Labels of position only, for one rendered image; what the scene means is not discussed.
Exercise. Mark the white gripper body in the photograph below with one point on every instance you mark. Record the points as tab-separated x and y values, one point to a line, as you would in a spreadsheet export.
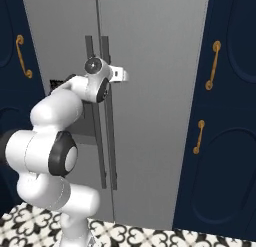
124	75

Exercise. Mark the grey fridge door with dispenser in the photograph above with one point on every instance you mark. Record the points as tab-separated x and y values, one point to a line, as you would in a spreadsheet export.
63	31

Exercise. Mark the plain grey fridge door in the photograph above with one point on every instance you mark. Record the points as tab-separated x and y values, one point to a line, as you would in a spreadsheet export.
153	91

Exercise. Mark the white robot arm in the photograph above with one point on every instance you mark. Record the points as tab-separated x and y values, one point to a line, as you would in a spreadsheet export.
50	114

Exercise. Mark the navy cupboard door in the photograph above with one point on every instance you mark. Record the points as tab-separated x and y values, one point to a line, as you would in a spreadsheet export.
8	91
220	181
6	119
236	47

